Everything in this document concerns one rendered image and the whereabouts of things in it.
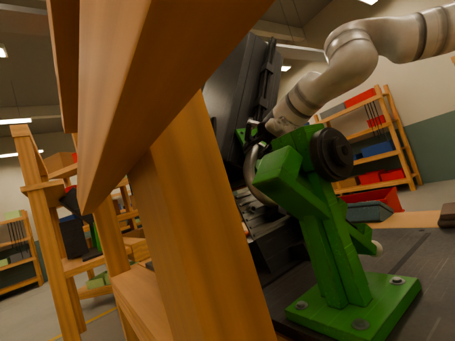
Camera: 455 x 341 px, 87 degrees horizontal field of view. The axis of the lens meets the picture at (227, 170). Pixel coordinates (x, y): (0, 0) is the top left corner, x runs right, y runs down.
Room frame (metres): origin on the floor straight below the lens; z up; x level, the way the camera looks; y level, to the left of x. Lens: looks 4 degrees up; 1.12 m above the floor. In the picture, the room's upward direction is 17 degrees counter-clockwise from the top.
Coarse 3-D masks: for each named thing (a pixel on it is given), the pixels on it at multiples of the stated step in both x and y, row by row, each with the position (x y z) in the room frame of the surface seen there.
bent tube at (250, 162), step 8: (256, 144) 0.64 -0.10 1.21; (248, 152) 0.63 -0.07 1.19; (256, 152) 0.63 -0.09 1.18; (248, 160) 0.61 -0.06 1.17; (256, 160) 0.63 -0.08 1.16; (248, 168) 0.60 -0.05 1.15; (248, 176) 0.59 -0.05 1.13; (248, 184) 0.59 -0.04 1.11; (256, 192) 0.58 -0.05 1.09; (264, 200) 0.59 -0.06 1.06; (272, 200) 0.59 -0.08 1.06
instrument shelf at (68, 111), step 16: (48, 0) 0.38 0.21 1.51; (64, 0) 0.38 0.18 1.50; (64, 16) 0.41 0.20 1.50; (64, 32) 0.44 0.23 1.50; (64, 48) 0.48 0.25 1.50; (64, 64) 0.53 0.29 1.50; (64, 80) 0.58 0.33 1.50; (64, 96) 0.65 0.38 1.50; (64, 112) 0.74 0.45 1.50; (64, 128) 0.85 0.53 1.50
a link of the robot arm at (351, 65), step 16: (352, 48) 0.35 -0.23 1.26; (368, 48) 0.35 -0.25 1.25; (336, 64) 0.37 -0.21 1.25; (352, 64) 0.36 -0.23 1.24; (368, 64) 0.35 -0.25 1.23; (304, 80) 0.44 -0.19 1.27; (320, 80) 0.40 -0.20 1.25; (336, 80) 0.39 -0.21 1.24; (352, 80) 0.38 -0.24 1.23; (288, 96) 0.47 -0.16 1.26; (304, 96) 0.44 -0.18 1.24; (320, 96) 0.43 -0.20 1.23; (336, 96) 0.43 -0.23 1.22; (304, 112) 0.47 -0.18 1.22
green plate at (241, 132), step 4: (244, 128) 0.70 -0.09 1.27; (256, 128) 0.73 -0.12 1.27; (236, 132) 0.68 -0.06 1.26; (240, 132) 0.69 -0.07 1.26; (244, 132) 0.70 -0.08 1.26; (252, 132) 0.71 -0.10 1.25; (256, 132) 0.72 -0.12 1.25; (240, 136) 0.68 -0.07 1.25; (244, 136) 0.69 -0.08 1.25; (240, 140) 0.68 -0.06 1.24; (264, 144) 0.71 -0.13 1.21; (244, 156) 0.70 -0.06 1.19; (260, 160) 0.68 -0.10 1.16; (256, 164) 0.66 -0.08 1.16; (256, 168) 0.66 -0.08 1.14; (256, 172) 0.66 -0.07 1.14
